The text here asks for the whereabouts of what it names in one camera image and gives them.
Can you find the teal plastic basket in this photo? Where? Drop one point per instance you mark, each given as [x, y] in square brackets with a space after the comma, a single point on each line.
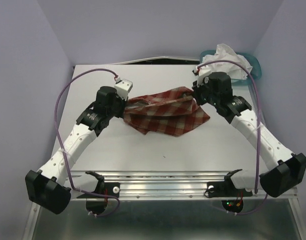
[256, 72]

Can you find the red checked skirt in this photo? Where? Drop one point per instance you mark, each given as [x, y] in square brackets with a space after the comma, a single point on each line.
[173, 112]

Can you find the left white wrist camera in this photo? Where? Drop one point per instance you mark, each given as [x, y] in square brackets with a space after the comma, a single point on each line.
[123, 88]

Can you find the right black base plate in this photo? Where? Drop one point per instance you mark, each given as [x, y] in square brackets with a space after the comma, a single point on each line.
[224, 189]

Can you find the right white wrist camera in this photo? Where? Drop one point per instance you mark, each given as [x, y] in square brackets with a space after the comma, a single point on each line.
[201, 73]

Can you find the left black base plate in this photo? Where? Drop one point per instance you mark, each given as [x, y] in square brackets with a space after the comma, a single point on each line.
[108, 188]

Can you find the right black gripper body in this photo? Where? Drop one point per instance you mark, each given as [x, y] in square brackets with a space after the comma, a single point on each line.
[204, 95]

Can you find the white crumpled cloth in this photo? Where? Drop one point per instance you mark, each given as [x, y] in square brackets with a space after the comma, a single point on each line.
[225, 52]

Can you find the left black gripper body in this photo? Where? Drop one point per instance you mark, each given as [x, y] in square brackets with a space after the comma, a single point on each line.
[117, 110]

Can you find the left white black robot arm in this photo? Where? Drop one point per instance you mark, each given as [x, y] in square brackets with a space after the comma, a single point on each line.
[52, 186]

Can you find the aluminium frame rail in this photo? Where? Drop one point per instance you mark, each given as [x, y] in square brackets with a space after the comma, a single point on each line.
[169, 186]

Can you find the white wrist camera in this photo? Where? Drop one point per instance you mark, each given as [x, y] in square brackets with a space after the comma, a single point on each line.
[123, 88]
[201, 73]

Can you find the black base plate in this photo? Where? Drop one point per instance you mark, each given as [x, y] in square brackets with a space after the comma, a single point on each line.
[108, 188]
[224, 189]

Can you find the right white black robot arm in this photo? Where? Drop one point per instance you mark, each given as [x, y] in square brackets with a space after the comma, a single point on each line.
[285, 169]

